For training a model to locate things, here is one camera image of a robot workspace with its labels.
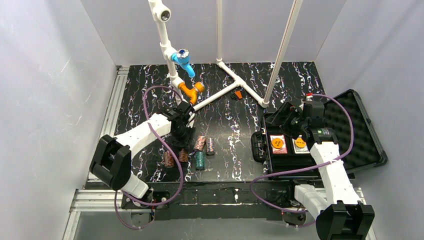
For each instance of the red black chip stack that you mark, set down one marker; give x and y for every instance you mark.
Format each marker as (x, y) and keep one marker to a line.
(183, 156)
(168, 160)

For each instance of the yellow big blind button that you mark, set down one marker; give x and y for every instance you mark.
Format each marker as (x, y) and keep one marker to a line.
(277, 143)

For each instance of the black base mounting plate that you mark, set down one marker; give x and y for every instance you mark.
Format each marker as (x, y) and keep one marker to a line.
(269, 200)

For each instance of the red card deck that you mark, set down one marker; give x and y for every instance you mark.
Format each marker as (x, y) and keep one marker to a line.
(282, 151)

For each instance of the blue plastic faucet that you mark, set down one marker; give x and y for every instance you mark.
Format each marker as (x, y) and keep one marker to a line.
(182, 58)

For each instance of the black poker carrying case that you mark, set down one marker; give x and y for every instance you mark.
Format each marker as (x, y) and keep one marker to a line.
(353, 128)

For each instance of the small orange black clip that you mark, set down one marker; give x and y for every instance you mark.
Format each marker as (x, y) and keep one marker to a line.
(237, 95)

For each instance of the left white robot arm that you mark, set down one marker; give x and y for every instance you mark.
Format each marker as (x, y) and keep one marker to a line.
(111, 162)

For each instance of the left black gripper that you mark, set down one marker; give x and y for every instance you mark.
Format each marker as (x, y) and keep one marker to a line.
(184, 136)

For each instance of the white card deck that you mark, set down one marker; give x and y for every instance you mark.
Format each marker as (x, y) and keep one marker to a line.
(297, 150)

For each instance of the orange white chip stack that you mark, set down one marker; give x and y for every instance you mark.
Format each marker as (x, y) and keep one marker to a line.
(200, 143)

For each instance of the orange plastic faucet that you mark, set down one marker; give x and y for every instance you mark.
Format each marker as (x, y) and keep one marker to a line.
(193, 92)

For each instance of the green blue chip stack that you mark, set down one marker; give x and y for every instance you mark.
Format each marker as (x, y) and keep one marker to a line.
(200, 160)

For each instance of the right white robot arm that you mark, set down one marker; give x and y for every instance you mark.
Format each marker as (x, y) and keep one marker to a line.
(341, 215)

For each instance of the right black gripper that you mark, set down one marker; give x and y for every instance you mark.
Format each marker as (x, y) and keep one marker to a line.
(282, 117)

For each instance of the yellow dealer button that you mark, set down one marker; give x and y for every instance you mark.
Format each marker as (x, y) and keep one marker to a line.
(300, 143)

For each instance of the aluminium frame rail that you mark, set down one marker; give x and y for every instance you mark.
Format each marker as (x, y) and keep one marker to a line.
(98, 200)

